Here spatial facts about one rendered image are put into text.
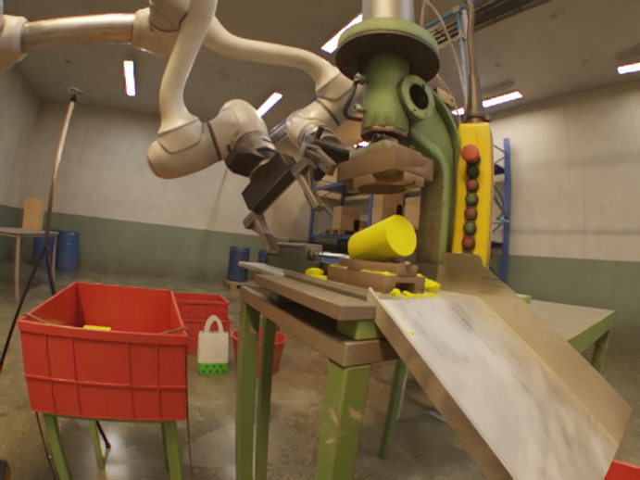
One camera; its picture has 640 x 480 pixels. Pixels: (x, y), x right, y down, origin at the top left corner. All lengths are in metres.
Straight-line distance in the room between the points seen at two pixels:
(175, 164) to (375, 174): 0.44
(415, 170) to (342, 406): 0.37
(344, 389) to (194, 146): 0.57
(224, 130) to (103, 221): 8.10
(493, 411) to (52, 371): 0.80
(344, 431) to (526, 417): 0.22
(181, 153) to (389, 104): 0.45
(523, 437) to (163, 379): 0.68
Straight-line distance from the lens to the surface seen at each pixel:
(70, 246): 7.98
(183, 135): 0.73
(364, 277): 0.52
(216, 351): 2.57
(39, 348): 0.80
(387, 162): 0.51
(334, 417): 0.42
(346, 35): 0.64
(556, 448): 0.42
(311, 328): 0.44
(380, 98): 0.59
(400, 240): 0.52
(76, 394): 0.81
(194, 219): 8.71
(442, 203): 0.65
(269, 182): 0.64
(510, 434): 0.37
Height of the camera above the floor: 1.06
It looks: 2 degrees up
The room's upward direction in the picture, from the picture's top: 6 degrees clockwise
